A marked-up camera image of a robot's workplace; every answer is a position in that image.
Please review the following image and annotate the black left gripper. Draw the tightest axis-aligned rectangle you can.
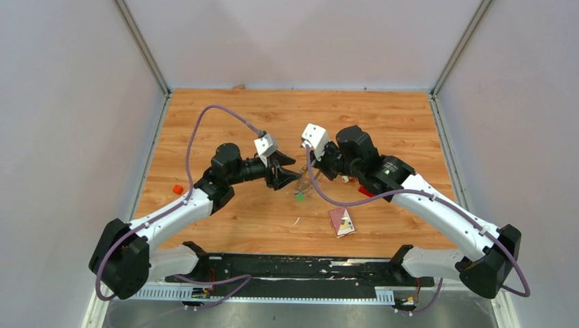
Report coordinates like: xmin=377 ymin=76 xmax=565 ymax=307
xmin=228 ymin=150 xmax=302 ymax=191

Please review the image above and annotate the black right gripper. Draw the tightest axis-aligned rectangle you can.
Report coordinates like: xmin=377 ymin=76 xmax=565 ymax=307
xmin=307 ymin=139 xmax=361 ymax=181

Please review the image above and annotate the small orange brick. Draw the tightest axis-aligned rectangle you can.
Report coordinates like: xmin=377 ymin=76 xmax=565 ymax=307
xmin=172 ymin=184 xmax=184 ymax=195

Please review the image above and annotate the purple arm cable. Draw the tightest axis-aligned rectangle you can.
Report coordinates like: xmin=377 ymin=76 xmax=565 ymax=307
xmin=95 ymin=104 xmax=266 ymax=328
xmin=305 ymin=143 xmax=531 ymax=316

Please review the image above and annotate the playing card box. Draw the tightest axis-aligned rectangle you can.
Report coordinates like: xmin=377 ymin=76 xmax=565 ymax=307
xmin=328 ymin=207 xmax=356 ymax=238

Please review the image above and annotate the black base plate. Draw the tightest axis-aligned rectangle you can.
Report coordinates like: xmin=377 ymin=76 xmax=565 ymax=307
xmin=165 ymin=254 xmax=435 ymax=298

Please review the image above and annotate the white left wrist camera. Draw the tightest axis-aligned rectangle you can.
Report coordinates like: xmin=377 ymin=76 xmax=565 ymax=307
xmin=254 ymin=131 xmax=279 ymax=162

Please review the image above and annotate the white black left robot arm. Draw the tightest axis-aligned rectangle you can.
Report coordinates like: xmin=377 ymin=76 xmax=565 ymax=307
xmin=89 ymin=143 xmax=300 ymax=299

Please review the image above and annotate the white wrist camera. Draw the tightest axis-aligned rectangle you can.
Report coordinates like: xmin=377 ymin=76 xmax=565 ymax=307
xmin=254 ymin=131 xmax=279 ymax=162
xmin=301 ymin=123 xmax=330 ymax=161

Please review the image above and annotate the toy brick car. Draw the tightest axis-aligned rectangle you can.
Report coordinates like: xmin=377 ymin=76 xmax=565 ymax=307
xmin=341 ymin=176 xmax=355 ymax=183

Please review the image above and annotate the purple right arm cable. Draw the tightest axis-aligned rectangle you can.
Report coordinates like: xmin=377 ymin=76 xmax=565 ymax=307
xmin=305 ymin=143 xmax=531 ymax=316

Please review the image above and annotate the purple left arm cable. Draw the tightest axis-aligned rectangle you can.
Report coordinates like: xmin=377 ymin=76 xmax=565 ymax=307
xmin=95 ymin=104 xmax=266 ymax=328

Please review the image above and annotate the slotted white cable duct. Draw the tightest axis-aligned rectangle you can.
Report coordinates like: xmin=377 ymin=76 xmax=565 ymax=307
xmin=129 ymin=285 xmax=395 ymax=305

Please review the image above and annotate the red white toy brick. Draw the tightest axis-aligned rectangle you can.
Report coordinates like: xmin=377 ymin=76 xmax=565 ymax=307
xmin=358 ymin=185 xmax=375 ymax=197

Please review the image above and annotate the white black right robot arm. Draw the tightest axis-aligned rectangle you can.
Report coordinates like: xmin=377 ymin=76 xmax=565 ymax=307
xmin=301 ymin=124 xmax=531 ymax=299

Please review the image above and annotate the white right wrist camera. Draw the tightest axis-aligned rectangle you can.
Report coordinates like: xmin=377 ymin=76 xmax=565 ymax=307
xmin=301 ymin=123 xmax=330 ymax=161

